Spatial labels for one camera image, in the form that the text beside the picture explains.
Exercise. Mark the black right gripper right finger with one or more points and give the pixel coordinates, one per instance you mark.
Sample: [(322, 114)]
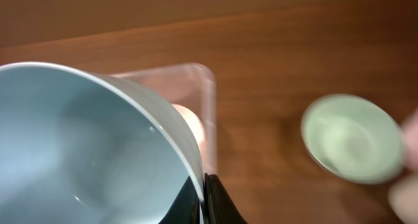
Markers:
[(219, 207)]

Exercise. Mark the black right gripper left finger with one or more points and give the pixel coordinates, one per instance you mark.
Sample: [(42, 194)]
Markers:
[(186, 207)]

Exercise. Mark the pink small bowl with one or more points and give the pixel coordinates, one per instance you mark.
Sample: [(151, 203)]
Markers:
[(194, 124)]

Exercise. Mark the light blue small bowl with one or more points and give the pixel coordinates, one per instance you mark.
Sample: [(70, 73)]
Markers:
[(78, 147)]

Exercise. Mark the clear plastic storage bin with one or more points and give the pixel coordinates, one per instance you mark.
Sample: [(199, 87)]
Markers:
[(193, 86)]

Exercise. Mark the mint green small bowl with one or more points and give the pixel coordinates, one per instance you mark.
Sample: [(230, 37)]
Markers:
[(353, 138)]

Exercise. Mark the cream plastic cup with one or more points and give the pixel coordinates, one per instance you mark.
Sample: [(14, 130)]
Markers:
[(403, 199)]

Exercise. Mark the pink plastic cup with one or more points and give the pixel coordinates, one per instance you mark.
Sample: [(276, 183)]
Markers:
[(409, 134)]

